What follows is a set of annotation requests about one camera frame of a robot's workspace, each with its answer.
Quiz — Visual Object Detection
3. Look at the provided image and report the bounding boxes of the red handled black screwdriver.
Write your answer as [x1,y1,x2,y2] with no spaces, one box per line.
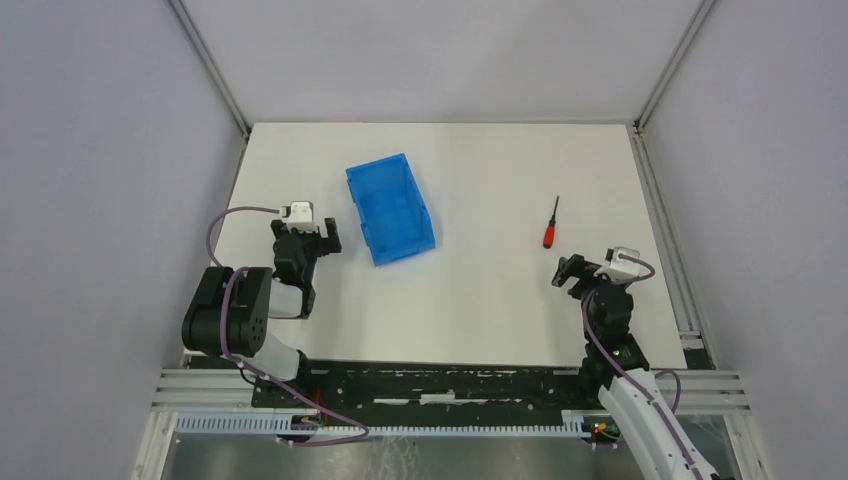
[542,196,559,249]

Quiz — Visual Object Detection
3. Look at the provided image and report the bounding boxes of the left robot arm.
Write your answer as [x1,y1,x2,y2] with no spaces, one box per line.
[181,217,342,408]

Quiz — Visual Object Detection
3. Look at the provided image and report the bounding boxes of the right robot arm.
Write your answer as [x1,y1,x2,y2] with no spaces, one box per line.
[551,247,720,479]

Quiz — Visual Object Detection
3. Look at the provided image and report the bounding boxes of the blue plastic storage bin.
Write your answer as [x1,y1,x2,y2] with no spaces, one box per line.
[345,153,436,267]

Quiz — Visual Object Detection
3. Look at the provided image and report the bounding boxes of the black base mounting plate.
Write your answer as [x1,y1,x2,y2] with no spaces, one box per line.
[292,360,617,428]

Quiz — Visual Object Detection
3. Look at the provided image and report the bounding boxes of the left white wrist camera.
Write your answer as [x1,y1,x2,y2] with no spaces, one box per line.
[280,201,318,233]

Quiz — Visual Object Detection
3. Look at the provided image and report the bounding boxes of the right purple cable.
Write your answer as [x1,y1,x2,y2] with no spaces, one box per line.
[580,255,705,480]

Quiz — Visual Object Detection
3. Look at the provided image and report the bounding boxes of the purple cable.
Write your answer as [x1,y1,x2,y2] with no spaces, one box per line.
[205,205,371,448]
[580,255,705,480]

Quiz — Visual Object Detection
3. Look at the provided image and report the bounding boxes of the aluminium frame rail right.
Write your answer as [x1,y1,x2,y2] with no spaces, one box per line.
[627,120,716,370]

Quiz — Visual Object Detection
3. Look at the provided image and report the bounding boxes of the aluminium frame rail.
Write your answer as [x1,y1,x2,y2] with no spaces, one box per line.
[627,120,716,370]
[151,369,752,416]

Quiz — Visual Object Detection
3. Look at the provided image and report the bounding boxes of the white slotted cable duct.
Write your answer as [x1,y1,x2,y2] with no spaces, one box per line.
[174,413,590,440]

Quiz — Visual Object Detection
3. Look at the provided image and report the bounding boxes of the aluminium frame rail front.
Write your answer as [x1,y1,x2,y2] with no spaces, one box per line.
[151,369,752,416]

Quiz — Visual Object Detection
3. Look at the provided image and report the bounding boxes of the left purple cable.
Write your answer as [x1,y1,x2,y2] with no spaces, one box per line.
[205,205,371,448]

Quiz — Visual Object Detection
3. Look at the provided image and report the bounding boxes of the aluminium frame post left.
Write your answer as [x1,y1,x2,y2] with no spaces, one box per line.
[164,0,252,141]

